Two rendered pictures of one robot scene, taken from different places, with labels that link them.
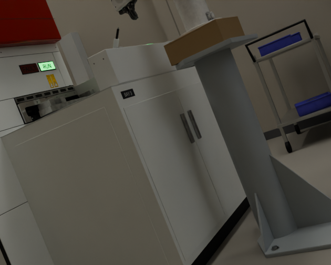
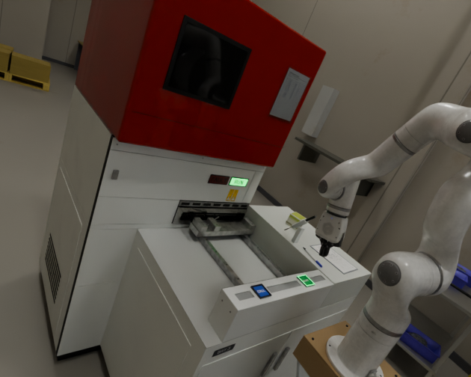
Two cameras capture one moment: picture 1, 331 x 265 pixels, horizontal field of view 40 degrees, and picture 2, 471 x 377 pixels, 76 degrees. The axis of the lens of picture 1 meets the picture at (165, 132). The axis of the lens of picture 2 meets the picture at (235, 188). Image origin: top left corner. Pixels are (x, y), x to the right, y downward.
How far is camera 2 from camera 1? 132 cm
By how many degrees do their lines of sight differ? 23
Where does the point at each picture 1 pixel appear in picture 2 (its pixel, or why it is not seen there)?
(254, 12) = not seen: hidden behind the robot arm
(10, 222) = (90, 292)
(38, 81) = (217, 192)
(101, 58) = (229, 309)
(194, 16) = (356, 360)
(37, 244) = (102, 310)
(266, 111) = not seen: hidden behind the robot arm
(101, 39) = (348, 113)
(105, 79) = (217, 322)
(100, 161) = (160, 354)
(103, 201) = (143, 367)
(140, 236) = not seen: outside the picture
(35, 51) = (239, 166)
